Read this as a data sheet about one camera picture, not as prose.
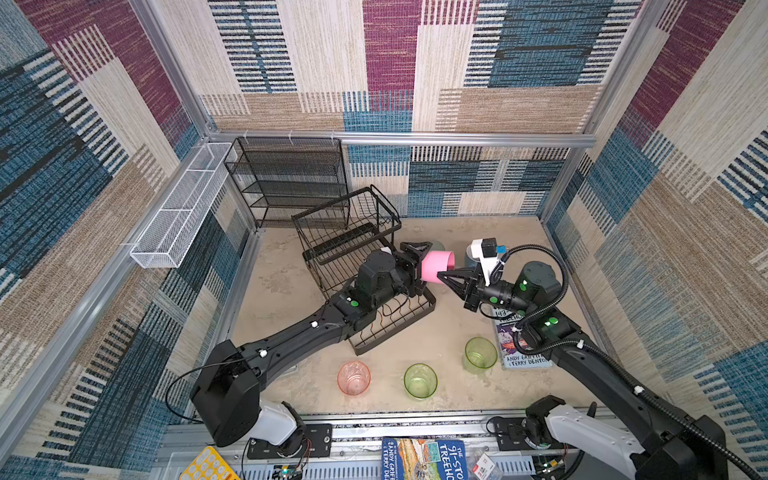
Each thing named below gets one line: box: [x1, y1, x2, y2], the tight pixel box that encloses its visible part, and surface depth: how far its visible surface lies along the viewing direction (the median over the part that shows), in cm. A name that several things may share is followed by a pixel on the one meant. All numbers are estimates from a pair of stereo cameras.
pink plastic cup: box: [422, 251, 455, 284], surface depth 69 cm
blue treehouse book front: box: [381, 437, 468, 480], surface depth 70 cm
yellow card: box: [178, 446, 241, 480], surface depth 71 cm
